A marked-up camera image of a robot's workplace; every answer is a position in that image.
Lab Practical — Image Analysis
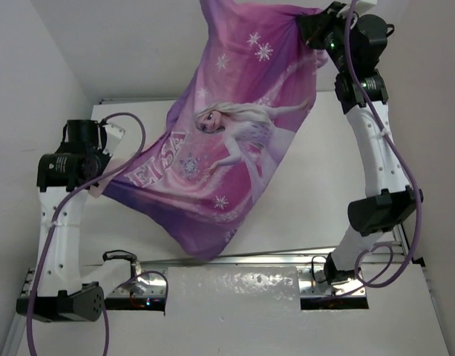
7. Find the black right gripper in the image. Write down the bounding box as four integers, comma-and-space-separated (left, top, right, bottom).
301, 0, 359, 71

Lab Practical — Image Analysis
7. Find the pink purple pillowcase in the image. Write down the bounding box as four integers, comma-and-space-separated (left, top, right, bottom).
90, 1, 327, 260

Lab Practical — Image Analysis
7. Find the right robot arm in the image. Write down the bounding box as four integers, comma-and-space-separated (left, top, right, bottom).
297, 1, 423, 284

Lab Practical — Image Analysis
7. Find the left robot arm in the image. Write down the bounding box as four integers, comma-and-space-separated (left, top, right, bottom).
16, 120, 136, 323

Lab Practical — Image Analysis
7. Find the white front cover board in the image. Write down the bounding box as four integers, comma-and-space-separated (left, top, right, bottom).
33, 265, 448, 355

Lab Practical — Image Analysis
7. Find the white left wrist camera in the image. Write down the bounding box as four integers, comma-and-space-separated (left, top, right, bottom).
101, 123, 125, 156

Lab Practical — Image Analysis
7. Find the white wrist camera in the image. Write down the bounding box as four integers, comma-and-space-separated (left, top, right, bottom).
350, 0, 378, 13
101, 123, 125, 156

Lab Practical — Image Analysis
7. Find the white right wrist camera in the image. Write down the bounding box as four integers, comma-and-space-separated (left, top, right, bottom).
350, 0, 378, 13

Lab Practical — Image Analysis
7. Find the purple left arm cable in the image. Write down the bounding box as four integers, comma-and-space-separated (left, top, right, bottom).
25, 112, 170, 356

